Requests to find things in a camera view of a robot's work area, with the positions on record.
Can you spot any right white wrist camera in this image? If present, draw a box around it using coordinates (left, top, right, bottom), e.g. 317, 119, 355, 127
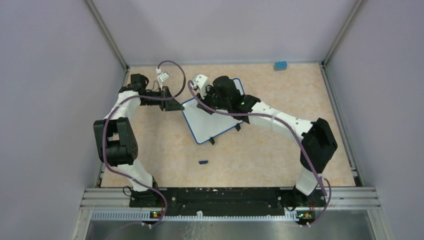
191, 74, 210, 96

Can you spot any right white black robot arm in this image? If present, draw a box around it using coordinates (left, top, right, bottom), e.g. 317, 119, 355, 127
187, 74, 338, 206

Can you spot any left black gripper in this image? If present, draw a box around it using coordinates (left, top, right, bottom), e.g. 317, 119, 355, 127
141, 85, 184, 111

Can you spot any white slotted cable duct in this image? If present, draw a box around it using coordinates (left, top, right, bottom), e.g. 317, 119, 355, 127
91, 210, 299, 222

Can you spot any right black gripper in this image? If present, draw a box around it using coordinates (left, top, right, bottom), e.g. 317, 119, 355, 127
195, 85, 230, 116

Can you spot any purple cable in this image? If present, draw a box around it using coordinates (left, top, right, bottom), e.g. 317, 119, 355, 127
101, 60, 187, 229
187, 80, 332, 227

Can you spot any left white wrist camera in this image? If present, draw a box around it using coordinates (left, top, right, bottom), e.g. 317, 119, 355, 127
156, 67, 170, 89

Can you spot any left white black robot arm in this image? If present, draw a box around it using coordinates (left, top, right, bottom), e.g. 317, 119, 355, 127
93, 73, 184, 207

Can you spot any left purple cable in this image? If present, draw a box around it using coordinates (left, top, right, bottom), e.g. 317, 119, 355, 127
101, 60, 187, 229

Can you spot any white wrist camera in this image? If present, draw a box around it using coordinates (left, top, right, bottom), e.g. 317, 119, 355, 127
156, 67, 170, 89
191, 74, 210, 96

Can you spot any blue framed whiteboard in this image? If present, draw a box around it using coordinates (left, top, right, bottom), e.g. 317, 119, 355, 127
182, 79, 243, 145

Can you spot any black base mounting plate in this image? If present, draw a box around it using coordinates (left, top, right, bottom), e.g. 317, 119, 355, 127
129, 187, 326, 217

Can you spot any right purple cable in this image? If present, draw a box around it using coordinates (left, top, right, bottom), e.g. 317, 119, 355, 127
187, 80, 332, 227

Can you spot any dark blue marker cap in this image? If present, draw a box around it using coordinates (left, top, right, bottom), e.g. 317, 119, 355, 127
198, 160, 209, 165

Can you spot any blue toy brick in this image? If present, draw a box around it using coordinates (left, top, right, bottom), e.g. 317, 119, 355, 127
273, 61, 288, 72

